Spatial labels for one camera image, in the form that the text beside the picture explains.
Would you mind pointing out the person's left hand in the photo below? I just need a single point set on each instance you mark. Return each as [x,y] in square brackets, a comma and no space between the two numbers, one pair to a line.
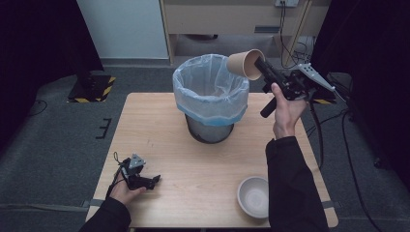
[124,191]

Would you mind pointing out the black curtain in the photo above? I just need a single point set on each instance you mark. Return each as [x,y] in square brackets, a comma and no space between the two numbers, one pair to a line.
[370,64]
[35,48]

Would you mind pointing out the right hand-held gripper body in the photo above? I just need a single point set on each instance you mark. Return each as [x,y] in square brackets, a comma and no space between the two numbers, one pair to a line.
[299,83]

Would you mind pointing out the brown paper cup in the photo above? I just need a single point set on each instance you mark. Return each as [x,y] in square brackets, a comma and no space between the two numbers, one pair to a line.
[241,64]

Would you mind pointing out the striped stand base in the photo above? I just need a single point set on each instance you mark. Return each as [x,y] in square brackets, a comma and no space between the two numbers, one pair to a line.
[325,96]
[92,88]

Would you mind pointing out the grey bowl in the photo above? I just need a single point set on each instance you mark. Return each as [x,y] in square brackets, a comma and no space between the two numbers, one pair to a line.
[254,196]

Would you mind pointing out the translucent plastic bin bag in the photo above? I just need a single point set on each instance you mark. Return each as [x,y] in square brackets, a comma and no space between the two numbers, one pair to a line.
[209,93]

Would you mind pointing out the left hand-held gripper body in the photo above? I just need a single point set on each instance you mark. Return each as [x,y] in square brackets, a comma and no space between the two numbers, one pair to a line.
[135,170]

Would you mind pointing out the black tape floor marker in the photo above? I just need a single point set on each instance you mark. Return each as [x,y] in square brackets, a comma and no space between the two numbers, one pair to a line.
[103,128]

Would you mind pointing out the person's right hand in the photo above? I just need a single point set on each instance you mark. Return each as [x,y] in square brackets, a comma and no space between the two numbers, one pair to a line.
[286,112]

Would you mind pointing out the metal mesh trash bin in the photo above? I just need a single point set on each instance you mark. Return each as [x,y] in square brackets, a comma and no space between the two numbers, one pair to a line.
[208,132]

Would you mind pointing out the wooden cabinet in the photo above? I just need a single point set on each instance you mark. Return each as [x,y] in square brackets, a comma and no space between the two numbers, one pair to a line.
[225,19]

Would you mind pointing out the white power strip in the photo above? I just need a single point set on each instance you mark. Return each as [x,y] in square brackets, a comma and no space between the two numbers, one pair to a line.
[286,2]

